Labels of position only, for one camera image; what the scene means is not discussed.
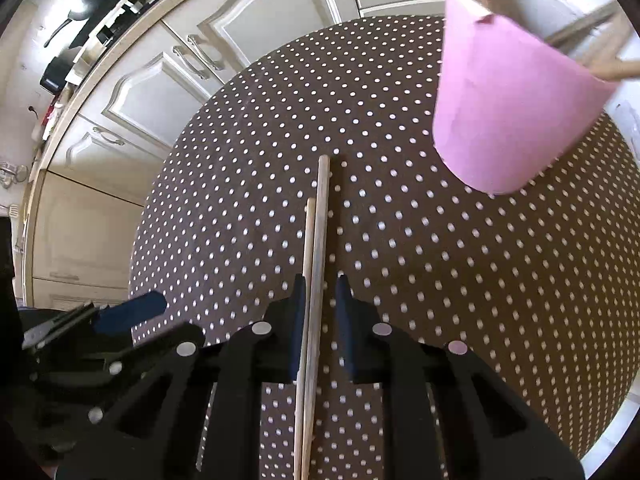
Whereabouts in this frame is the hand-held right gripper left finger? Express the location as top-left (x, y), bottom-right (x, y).
top-left (55, 273), bottom-right (307, 480)

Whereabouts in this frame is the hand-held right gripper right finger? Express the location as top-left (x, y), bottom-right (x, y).
top-left (335, 274), bottom-right (585, 480)

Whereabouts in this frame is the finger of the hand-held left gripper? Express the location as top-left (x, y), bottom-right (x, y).
top-left (22, 290), bottom-right (169, 354)
top-left (15, 322), bottom-right (206, 465)

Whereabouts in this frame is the thin wooden chopstick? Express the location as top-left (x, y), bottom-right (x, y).
top-left (292, 197), bottom-right (317, 480)

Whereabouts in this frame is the thick grey wooden chopstick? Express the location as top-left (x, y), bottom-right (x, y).
top-left (298, 155), bottom-right (331, 480)

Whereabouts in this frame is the pink cup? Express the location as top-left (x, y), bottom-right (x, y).
top-left (431, 0), bottom-right (621, 197)

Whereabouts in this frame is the bunch of wooden chopsticks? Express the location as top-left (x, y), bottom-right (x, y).
top-left (449, 0), bottom-right (640, 84)

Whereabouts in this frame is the plain cream cabinet panel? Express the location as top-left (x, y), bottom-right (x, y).
top-left (29, 169), bottom-right (147, 287)

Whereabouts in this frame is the brown polka dot tablecloth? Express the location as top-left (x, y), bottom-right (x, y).
top-left (127, 14), bottom-right (636, 480)

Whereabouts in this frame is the cream drawer front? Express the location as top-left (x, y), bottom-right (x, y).
top-left (51, 114), bottom-right (174, 197)

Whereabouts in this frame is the black kitchen appliance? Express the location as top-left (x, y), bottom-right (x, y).
top-left (39, 54), bottom-right (82, 94)

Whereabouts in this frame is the narrow cream cabinet door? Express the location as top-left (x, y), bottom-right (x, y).
top-left (106, 24), bottom-right (227, 147)

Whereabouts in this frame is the large cream cabinet door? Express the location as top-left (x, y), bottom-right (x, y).
top-left (196, 0), bottom-right (362, 69)

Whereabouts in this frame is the metal drawer handle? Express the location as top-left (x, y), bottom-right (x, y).
top-left (92, 127), bottom-right (126, 146)

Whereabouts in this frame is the metal cabinet door handle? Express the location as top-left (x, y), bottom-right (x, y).
top-left (187, 34), bottom-right (224, 72)
top-left (172, 45), bottom-right (207, 80)

